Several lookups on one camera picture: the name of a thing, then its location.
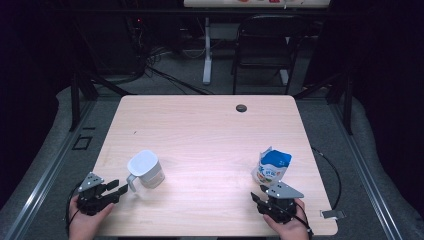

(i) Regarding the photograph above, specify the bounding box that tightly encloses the white desk leg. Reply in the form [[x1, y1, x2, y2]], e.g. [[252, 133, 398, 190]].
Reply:
[[202, 16, 213, 85], [279, 36, 290, 86]]

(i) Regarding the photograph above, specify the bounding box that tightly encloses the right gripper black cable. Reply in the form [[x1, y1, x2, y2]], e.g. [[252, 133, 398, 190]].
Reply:
[[293, 199, 315, 240]]

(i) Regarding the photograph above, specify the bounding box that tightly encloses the dark equipment rack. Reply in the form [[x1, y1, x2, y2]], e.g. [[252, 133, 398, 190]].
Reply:
[[79, 13, 145, 76]]

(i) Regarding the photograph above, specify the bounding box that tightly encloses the black metal stand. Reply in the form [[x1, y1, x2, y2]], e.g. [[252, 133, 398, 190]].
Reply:
[[69, 71, 134, 132], [293, 71, 354, 136]]

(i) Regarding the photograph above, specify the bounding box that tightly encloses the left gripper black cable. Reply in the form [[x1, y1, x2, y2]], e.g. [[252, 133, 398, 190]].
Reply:
[[65, 184, 83, 233]]

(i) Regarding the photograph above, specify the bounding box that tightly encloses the blue and white milk carton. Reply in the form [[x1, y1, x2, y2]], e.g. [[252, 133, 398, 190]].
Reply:
[[250, 145, 293, 188]]

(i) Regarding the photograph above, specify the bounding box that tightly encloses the person's right hand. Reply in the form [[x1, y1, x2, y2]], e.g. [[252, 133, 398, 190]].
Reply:
[[263, 198, 311, 240]]

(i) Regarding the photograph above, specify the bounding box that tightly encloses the bundle of floor cables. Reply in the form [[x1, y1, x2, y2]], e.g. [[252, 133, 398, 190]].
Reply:
[[146, 64, 214, 96]]

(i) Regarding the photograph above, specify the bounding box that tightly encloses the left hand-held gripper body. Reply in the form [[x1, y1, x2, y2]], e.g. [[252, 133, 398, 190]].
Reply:
[[77, 171, 119, 216]]

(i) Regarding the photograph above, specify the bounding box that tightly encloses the black cable beside table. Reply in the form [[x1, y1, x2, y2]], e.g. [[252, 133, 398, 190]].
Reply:
[[311, 146, 343, 211]]

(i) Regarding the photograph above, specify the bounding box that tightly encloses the clear pitcher with white lid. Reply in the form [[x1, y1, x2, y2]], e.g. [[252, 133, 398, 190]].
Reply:
[[125, 149, 166, 193]]

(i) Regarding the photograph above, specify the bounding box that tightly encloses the black folding chair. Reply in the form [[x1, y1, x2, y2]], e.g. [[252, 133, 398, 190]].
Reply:
[[231, 13, 309, 96]]

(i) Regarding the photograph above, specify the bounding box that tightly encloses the person's left hand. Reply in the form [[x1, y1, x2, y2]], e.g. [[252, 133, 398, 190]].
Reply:
[[68, 195, 115, 240]]

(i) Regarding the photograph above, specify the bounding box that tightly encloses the aluminium floor rail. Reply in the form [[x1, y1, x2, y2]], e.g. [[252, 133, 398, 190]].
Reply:
[[329, 103, 404, 240], [3, 99, 98, 240]]

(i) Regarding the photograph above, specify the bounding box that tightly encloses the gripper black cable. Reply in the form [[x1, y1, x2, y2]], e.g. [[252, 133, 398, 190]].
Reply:
[[65, 184, 83, 233], [293, 199, 315, 240]]

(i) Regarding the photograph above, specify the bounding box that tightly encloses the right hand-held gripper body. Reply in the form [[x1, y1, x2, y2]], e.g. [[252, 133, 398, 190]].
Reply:
[[258, 181, 305, 224]]

